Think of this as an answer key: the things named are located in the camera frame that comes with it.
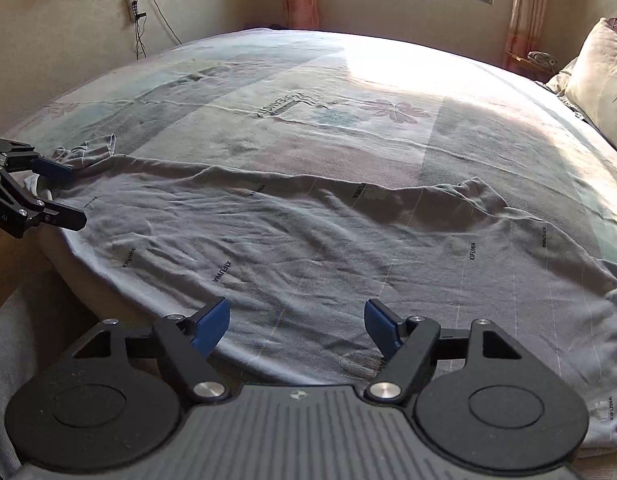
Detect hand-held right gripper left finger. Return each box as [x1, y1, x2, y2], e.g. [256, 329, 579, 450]
[71, 296, 232, 406]

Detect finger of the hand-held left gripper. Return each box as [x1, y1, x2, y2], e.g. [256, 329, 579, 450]
[41, 200, 88, 232]
[31, 156, 75, 182]

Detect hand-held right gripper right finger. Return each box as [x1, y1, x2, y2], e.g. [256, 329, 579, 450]
[363, 298, 526, 406]

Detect grey pants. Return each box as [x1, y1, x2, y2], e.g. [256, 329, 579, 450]
[36, 132, 617, 448]

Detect bed with patterned sheet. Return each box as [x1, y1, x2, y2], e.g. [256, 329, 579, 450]
[0, 27, 617, 461]

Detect wooden nightstand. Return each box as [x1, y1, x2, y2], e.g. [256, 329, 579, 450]
[506, 51, 560, 81]

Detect flat beige pillow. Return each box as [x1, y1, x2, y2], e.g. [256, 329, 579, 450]
[545, 55, 580, 97]

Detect grey-green object on nightstand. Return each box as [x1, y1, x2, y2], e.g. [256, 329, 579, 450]
[527, 51, 560, 69]

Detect beige printed pillow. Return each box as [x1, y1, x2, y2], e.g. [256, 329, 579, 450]
[563, 17, 617, 146]

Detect wall power strip with cables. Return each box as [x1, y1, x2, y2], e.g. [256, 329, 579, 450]
[81, 0, 184, 61]

